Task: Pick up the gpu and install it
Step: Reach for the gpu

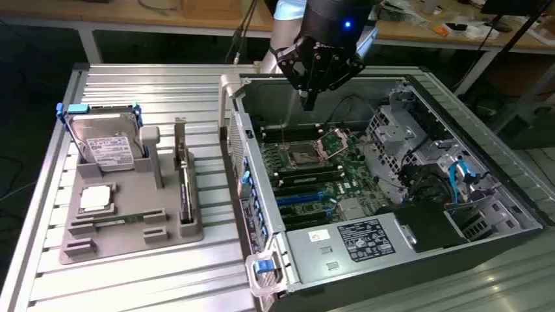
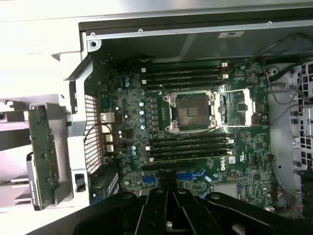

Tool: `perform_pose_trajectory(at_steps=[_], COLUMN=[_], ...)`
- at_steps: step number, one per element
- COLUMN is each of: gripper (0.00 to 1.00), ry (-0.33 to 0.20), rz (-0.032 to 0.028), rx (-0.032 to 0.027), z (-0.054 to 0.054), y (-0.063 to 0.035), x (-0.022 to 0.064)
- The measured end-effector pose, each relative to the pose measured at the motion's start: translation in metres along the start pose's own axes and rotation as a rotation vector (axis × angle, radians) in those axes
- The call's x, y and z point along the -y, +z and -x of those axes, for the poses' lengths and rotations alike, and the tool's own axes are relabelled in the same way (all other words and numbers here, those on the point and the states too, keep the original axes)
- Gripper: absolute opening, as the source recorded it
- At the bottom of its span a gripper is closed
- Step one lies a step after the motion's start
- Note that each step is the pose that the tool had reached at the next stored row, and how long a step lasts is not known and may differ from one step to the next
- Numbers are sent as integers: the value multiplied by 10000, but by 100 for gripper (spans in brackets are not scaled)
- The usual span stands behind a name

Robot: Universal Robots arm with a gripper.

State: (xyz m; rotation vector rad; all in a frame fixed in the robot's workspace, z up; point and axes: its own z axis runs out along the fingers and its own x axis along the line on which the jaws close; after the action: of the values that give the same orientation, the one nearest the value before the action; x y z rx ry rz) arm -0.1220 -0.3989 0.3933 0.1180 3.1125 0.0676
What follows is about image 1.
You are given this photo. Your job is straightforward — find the green RAM stick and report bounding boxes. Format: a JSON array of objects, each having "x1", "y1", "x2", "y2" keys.
[{"x1": 76, "y1": 214, "x2": 149, "y2": 226}]

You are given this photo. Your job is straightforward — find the black hanging cable with plug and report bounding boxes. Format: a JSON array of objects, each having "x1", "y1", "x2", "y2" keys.
[{"x1": 226, "y1": 0, "x2": 258, "y2": 65}]

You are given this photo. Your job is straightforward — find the blue wire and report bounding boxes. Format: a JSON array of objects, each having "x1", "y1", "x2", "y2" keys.
[{"x1": 449, "y1": 155, "x2": 479, "y2": 206}]

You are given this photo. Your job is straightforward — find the blue expansion slot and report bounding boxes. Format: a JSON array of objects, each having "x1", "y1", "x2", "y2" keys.
[{"x1": 277, "y1": 191, "x2": 327, "y2": 205}]

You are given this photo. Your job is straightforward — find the white small item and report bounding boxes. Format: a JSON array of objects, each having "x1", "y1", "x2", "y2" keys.
[{"x1": 466, "y1": 25, "x2": 497, "y2": 40}]

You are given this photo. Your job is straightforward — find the grey power supply unit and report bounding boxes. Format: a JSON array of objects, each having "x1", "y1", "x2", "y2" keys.
[{"x1": 285, "y1": 216, "x2": 418, "y2": 284}]

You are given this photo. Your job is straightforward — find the clear plastic bags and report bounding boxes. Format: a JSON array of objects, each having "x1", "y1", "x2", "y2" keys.
[{"x1": 381, "y1": 2, "x2": 434, "y2": 27}]

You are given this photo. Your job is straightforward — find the black open PC case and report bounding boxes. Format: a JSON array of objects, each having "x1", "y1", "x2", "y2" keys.
[{"x1": 219, "y1": 64, "x2": 555, "y2": 312}]

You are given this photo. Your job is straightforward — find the long black expansion slot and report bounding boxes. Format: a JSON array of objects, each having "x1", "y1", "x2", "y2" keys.
[{"x1": 285, "y1": 215, "x2": 339, "y2": 229}]

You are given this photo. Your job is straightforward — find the black slanted pole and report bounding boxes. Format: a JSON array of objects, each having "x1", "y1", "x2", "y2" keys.
[{"x1": 501, "y1": 6, "x2": 547, "y2": 57}]

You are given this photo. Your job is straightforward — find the black cable bundle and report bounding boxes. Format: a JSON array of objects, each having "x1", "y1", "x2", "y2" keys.
[{"x1": 397, "y1": 162, "x2": 455, "y2": 206}]

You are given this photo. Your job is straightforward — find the hard disk with blue carrier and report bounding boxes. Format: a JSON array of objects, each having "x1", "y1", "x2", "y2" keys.
[{"x1": 55, "y1": 101, "x2": 153, "y2": 174}]

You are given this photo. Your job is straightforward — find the black RAM stick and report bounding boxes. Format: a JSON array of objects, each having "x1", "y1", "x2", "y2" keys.
[{"x1": 277, "y1": 170, "x2": 345, "y2": 187}]

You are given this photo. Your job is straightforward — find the wooden desk grey frame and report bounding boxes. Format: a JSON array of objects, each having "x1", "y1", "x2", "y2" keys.
[
  {"x1": 0, "y1": 0, "x2": 279, "y2": 66},
  {"x1": 373, "y1": 0, "x2": 555, "y2": 96}
]

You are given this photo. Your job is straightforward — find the grey parts rack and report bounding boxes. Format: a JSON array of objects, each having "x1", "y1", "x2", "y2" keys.
[{"x1": 59, "y1": 125, "x2": 206, "y2": 266}]

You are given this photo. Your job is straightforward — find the thin black wire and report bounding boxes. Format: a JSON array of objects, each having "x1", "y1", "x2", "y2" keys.
[{"x1": 327, "y1": 96, "x2": 375, "y2": 129}]

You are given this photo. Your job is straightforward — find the green motherboard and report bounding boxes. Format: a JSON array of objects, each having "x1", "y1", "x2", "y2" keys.
[{"x1": 258, "y1": 122, "x2": 391, "y2": 232}]

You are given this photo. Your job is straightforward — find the blue case release latch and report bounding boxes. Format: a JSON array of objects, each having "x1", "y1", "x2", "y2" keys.
[{"x1": 254, "y1": 259, "x2": 278, "y2": 274}]

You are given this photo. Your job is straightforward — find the green graphics card black fan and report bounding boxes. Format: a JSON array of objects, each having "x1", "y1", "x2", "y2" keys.
[{"x1": 173, "y1": 116, "x2": 198, "y2": 226}]

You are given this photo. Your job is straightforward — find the black RAM slot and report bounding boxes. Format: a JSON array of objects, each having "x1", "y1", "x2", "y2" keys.
[
  {"x1": 273, "y1": 163, "x2": 341, "y2": 174},
  {"x1": 275, "y1": 167, "x2": 343, "y2": 179},
  {"x1": 262, "y1": 131, "x2": 326, "y2": 144},
  {"x1": 259, "y1": 125, "x2": 323, "y2": 138}
]

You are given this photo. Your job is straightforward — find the CPU socket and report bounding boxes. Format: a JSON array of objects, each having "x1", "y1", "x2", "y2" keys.
[{"x1": 286, "y1": 142, "x2": 331, "y2": 170}]

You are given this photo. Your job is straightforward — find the silver metal disk bay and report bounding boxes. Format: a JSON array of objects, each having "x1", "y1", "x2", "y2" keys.
[
  {"x1": 363, "y1": 103, "x2": 439, "y2": 170},
  {"x1": 446, "y1": 191, "x2": 538, "y2": 244}
]

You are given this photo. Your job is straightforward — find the silver chipset heatsink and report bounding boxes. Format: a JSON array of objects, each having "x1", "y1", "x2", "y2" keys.
[{"x1": 338, "y1": 198, "x2": 366, "y2": 221}]

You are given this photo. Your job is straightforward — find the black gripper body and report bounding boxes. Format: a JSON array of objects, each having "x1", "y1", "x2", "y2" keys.
[{"x1": 301, "y1": 0, "x2": 383, "y2": 55}]

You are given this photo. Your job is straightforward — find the silver CPU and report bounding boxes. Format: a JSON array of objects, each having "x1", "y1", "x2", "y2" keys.
[{"x1": 80, "y1": 187, "x2": 115, "y2": 211}]

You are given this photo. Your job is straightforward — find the metal socket cover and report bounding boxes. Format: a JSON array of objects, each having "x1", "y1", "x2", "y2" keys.
[{"x1": 317, "y1": 128, "x2": 354, "y2": 156}]

